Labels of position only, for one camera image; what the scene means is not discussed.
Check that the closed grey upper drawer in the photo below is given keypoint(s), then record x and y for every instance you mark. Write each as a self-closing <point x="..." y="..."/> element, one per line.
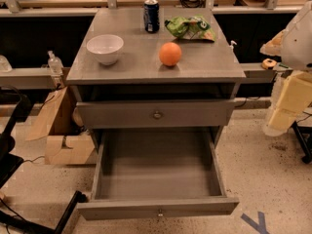
<point x="155" y="114"/>

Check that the orange fruit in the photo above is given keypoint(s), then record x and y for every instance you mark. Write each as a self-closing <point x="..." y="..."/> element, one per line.
<point x="170" y="54"/>

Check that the open grey lower drawer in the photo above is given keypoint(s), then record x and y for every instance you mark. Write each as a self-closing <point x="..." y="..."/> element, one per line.
<point x="149" y="173"/>

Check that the grey drawer cabinet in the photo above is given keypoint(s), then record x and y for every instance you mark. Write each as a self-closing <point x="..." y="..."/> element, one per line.
<point x="206" y="70"/>

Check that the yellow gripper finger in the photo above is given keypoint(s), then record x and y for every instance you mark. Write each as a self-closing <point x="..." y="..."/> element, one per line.
<point x="273" y="47"/>
<point x="289" y="98"/>

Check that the black chair frame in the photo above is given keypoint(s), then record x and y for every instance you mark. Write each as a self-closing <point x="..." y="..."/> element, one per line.
<point x="9" y="163"/>

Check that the green chip bag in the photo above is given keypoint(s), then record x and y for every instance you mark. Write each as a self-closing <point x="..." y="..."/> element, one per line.
<point x="193" y="28"/>

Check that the cardboard box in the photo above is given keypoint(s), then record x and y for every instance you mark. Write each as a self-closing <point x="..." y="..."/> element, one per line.
<point x="59" y="124"/>

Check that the black stand leg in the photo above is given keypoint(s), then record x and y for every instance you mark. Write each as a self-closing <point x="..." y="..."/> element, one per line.
<point x="304" y="136"/>

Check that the clear plastic bottle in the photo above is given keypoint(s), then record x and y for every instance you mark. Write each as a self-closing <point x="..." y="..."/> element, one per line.
<point x="55" y="63"/>

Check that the tape roll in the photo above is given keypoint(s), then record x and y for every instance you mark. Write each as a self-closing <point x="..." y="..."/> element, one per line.
<point x="268" y="63"/>

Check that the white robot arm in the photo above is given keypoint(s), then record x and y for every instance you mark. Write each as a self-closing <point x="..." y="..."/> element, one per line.
<point x="296" y="52"/>

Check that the blue soda can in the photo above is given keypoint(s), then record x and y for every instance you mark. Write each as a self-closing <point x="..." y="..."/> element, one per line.
<point x="151" y="16"/>

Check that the white bowl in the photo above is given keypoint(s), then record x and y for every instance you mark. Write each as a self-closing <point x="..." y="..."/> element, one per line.
<point x="106" y="48"/>

